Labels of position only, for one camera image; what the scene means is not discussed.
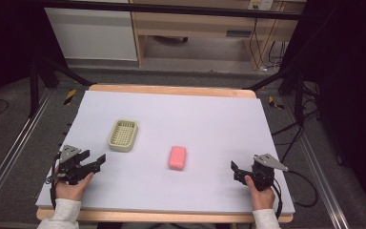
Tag wooden table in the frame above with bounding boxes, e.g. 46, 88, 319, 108
35, 83, 295, 224

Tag wooden desk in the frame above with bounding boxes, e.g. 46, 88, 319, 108
129, 0, 299, 70

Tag black floor cables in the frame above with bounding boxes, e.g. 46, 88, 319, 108
270, 80, 323, 164

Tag black metal frame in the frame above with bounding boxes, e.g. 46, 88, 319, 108
28, 0, 309, 119

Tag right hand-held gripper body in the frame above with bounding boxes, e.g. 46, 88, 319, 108
241, 153, 290, 192

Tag hanging black and yellow cables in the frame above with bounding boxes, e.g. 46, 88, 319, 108
248, 17, 288, 72

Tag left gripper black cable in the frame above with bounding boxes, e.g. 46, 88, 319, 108
45, 152, 62, 210

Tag yellow black striped tape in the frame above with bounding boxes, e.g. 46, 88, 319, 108
63, 89, 77, 106
268, 94, 285, 111

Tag person's left hand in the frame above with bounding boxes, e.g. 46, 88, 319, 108
54, 171, 95, 202

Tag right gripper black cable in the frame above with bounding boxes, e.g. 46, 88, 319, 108
271, 170, 319, 220

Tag white cabinet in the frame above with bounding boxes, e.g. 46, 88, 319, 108
44, 7, 139, 62

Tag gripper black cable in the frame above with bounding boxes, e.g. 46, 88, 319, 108
45, 152, 62, 210
271, 170, 319, 220

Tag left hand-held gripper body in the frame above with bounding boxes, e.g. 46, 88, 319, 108
55, 144, 93, 186

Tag white foam mat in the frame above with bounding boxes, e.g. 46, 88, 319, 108
35, 90, 296, 215

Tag pink soap bar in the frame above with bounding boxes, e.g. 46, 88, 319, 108
168, 145, 188, 172

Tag metal floor rail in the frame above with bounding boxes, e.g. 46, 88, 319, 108
0, 88, 55, 220
282, 94, 354, 229

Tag person's right hand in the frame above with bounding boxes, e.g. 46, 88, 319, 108
244, 175, 276, 212

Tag beige soap dish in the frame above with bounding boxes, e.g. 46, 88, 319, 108
108, 118, 139, 153

